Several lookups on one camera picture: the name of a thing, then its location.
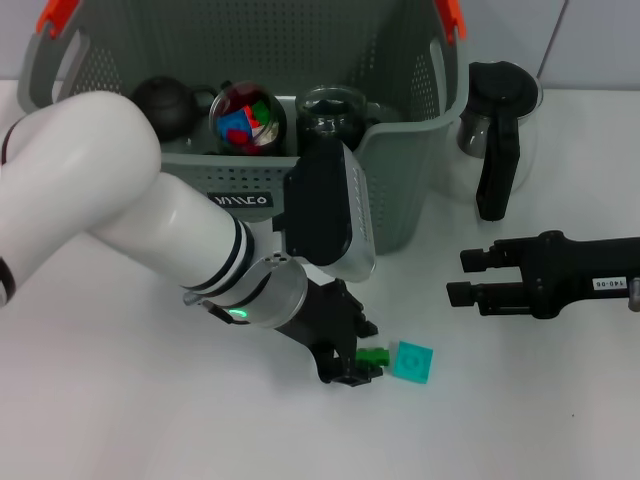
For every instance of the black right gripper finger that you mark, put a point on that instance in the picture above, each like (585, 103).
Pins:
(495, 256)
(495, 297)

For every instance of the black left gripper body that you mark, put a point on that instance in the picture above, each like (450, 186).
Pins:
(325, 320)

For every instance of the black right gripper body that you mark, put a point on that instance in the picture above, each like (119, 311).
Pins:
(575, 270)

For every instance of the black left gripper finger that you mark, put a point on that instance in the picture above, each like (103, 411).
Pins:
(357, 377)
(367, 326)

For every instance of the green two-stud brick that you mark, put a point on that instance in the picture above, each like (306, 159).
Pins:
(377, 354)

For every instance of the glass jar with bricks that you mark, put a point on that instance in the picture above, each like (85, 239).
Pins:
(280, 135)

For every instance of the glass teacup black sleeve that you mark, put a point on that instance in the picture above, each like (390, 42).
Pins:
(320, 127)
(327, 100)

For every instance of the blue square plate brick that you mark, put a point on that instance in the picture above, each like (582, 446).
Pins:
(232, 127)

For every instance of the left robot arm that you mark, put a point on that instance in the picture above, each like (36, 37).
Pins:
(125, 200)

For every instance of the grey perforated storage basket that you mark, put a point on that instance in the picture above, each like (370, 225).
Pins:
(400, 165)

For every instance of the teal square plate brick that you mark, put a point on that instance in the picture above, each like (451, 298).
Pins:
(412, 362)

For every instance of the glass coffee pot black lid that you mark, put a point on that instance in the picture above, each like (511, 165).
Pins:
(500, 95)

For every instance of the black clay teapot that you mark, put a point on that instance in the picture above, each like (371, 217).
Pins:
(165, 105)

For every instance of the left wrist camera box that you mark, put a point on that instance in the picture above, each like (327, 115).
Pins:
(325, 210)

